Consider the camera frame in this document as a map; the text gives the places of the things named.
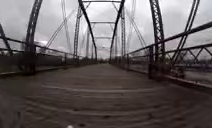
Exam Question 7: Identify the dark metal railing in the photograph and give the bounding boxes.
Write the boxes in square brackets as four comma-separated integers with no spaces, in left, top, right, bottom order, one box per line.
[0,33,95,78]
[110,19,212,95]

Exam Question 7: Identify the steel truss bridge frame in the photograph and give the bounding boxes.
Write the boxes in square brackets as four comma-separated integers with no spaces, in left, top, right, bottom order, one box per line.
[0,0,202,76]

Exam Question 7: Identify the wooden plank bridge deck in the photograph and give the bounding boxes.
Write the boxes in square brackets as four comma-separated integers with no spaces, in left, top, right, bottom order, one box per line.
[0,63,212,128]

